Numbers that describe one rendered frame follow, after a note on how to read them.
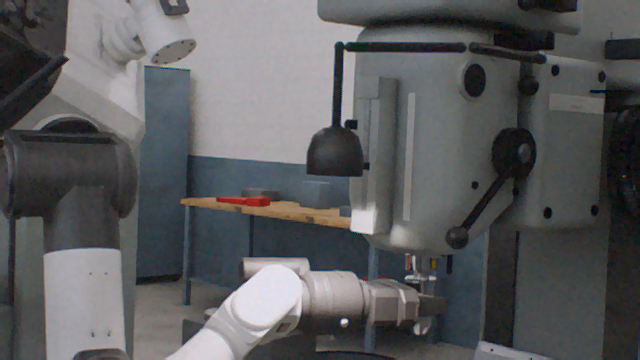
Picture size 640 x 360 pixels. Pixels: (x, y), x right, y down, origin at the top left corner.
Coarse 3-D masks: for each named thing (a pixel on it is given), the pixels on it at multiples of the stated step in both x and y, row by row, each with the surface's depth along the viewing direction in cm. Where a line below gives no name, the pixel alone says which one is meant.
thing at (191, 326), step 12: (204, 312) 167; (192, 324) 165; (204, 324) 163; (192, 336) 165; (288, 336) 156; (300, 336) 159; (312, 336) 161; (264, 348) 154; (276, 348) 154; (288, 348) 156; (300, 348) 159; (312, 348) 161
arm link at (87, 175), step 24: (24, 144) 108; (48, 144) 110; (72, 144) 111; (96, 144) 113; (48, 168) 107; (72, 168) 108; (96, 168) 110; (48, 192) 107; (72, 192) 108; (96, 192) 109; (24, 216) 109; (48, 216) 109; (72, 216) 107; (96, 216) 108; (48, 240) 108; (72, 240) 107; (96, 240) 108
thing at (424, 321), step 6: (420, 288) 131; (426, 288) 131; (432, 288) 132; (420, 294) 131; (426, 294) 131; (432, 294) 132; (420, 318) 131; (426, 318) 132; (432, 318) 132; (420, 324) 131; (426, 324) 132; (432, 324) 132
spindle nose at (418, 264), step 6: (408, 258) 132; (414, 258) 131; (420, 258) 131; (426, 258) 131; (432, 258) 131; (438, 258) 132; (408, 264) 132; (414, 264) 131; (420, 264) 131; (426, 264) 131; (438, 264) 133; (414, 270) 131; (420, 270) 131; (426, 270) 131; (432, 270) 131
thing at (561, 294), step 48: (624, 96) 155; (528, 240) 164; (576, 240) 157; (624, 240) 150; (528, 288) 164; (576, 288) 157; (624, 288) 150; (480, 336) 173; (528, 336) 164; (576, 336) 157; (624, 336) 150
